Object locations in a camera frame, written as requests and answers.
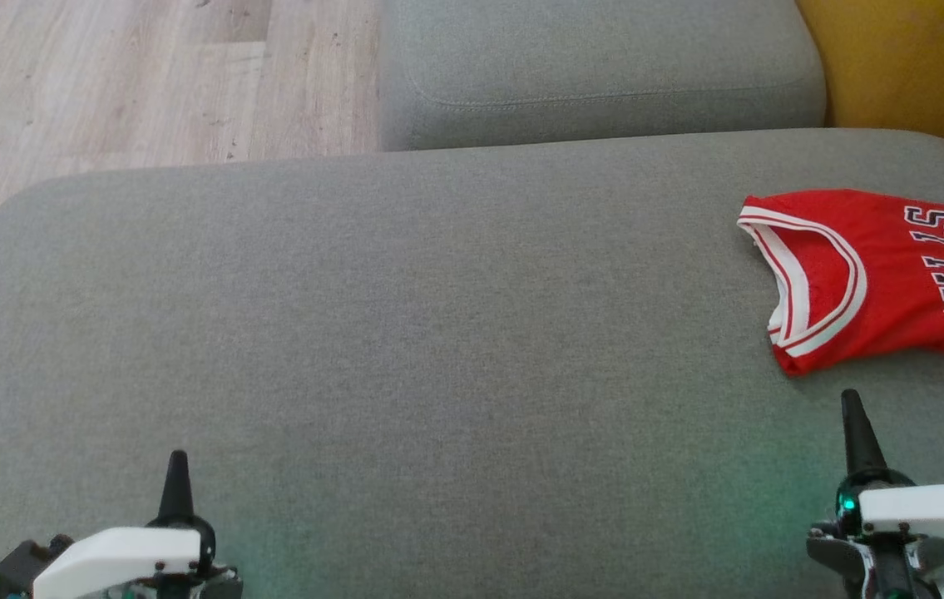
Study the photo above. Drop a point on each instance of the large grey sofa chaise cushion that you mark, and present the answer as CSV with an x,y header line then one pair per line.
x,y
438,333

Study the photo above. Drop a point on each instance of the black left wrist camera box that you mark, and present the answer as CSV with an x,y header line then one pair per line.
x,y
22,566

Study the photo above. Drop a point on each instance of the white right wrist cover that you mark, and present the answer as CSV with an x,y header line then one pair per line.
x,y
929,512

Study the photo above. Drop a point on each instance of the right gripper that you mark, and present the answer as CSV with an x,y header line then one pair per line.
x,y
883,566

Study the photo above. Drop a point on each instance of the grey sofa seat cushion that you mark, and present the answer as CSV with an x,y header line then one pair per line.
x,y
605,58

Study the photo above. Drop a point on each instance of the white left wrist cover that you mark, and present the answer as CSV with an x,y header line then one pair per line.
x,y
122,553

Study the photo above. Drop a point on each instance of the wide yellow sofa back cushion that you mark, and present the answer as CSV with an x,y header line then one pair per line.
x,y
921,58

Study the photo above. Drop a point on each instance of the white wrist cover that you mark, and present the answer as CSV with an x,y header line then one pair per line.
x,y
122,553
929,512

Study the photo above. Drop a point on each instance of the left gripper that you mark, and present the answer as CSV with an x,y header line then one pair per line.
x,y
207,549

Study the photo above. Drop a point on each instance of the red basketball jersey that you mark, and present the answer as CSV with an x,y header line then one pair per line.
x,y
879,274

